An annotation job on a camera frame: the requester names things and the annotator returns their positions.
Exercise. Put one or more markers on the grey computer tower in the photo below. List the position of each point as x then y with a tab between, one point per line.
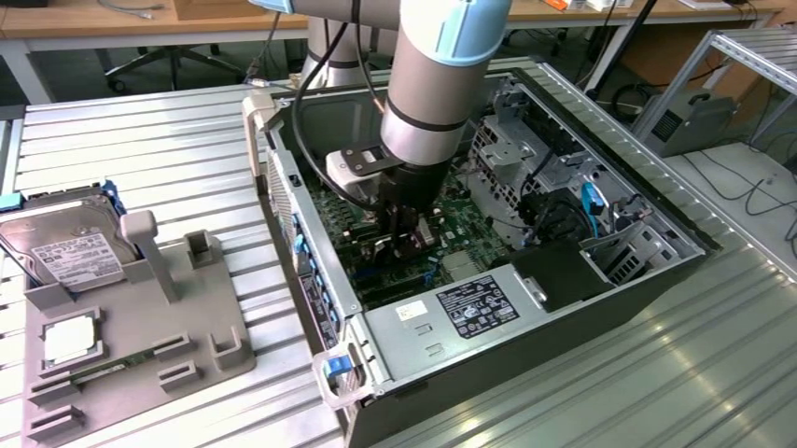
697	121

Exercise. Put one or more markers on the green RAM stick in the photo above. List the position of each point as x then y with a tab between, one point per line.
115	365

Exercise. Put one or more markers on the silver perforated disk bay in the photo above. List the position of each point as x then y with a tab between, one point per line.
629	261

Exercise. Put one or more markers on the black plastic cover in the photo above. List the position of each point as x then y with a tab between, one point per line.
554	275

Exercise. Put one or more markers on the aluminium profile frame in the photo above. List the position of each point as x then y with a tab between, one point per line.
746	46

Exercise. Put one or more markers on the grey power supply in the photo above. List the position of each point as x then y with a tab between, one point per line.
423	345

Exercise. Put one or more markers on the wooden desk white legs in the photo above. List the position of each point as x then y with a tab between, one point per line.
61	25

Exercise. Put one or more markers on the silver chipset heatsink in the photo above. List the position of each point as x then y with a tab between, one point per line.
463	263

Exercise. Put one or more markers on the small white box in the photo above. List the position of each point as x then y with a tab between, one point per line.
598	4

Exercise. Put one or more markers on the small orange box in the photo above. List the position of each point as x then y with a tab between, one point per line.
555	4

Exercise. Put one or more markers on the silver CPU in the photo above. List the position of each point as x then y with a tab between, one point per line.
68	338

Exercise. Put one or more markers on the blue case latch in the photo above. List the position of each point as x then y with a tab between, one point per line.
336	366

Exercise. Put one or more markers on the blue disk caddy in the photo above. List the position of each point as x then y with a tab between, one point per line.
112	196

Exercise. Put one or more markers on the silver hard disk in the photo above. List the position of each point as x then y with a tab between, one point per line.
56	242

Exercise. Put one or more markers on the grey plastic parts rack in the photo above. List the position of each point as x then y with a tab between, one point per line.
136	326

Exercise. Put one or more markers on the silver metal drive bracket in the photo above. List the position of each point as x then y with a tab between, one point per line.
504	154

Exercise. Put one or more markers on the black office chair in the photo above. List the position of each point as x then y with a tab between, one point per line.
177	60

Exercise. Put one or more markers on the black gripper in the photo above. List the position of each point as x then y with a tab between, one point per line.
414	186

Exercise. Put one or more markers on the green motherboard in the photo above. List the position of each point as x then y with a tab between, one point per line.
467	224

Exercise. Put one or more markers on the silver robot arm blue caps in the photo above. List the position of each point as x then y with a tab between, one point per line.
423	93

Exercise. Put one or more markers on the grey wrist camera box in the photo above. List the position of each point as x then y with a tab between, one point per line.
346	179

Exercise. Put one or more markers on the open black PC case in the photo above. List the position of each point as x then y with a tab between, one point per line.
560	373

